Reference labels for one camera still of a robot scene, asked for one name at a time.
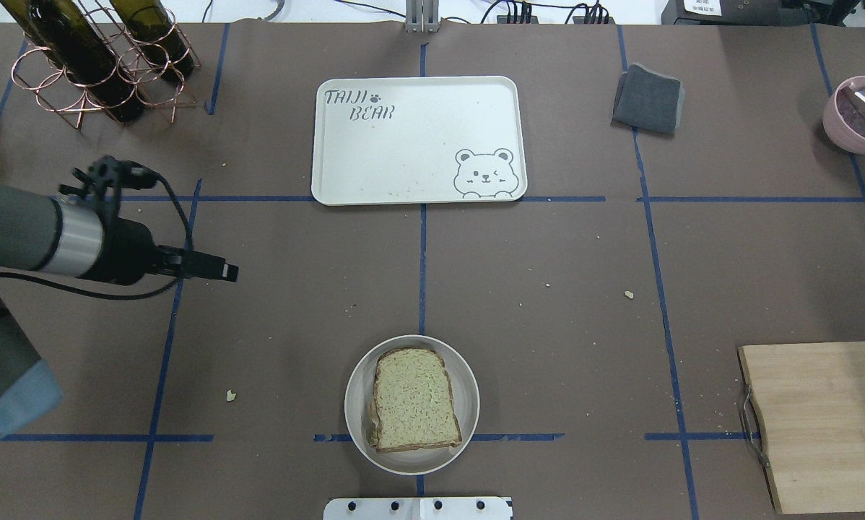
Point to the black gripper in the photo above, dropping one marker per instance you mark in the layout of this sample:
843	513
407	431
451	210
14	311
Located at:
128	250

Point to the bread slice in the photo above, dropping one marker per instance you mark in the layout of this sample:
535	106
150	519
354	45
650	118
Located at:
373	429
414	401

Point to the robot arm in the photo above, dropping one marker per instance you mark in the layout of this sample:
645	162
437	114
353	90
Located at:
85	241

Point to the cream bear tray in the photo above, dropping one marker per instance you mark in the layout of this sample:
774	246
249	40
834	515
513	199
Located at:
418	141

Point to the white round plate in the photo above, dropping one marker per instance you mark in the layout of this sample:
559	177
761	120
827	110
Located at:
358	395

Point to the dark green wine bottle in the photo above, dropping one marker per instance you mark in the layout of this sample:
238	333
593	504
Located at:
61	28

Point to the grey folded cloth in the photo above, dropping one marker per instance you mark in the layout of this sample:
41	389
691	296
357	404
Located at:
648	100

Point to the wooden cutting board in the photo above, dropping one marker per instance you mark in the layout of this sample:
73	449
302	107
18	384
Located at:
809	406

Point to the pink bowl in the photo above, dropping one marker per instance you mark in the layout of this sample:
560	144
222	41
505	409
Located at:
841	121

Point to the copper wire bottle rack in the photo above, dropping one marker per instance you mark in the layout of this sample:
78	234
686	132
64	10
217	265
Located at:
36	73

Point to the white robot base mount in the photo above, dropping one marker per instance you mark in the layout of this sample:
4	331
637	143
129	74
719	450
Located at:
462	507

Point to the aluminium frame post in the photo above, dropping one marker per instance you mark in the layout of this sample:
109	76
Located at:
422	16

